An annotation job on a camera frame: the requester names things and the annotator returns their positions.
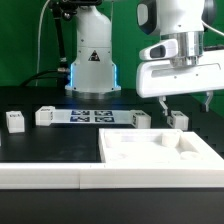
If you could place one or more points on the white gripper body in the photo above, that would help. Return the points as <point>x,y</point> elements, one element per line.
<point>156,76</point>

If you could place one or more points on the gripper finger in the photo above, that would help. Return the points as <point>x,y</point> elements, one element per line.
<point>162,102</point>
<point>209,97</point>

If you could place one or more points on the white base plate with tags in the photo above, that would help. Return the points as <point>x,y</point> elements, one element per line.
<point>91,116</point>

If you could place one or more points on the white square tabletop part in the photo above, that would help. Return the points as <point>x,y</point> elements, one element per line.
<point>145,146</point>

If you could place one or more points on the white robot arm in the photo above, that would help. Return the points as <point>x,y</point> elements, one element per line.
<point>177,64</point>

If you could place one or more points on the white L-shaped fence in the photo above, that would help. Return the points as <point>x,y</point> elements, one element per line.
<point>45,160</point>

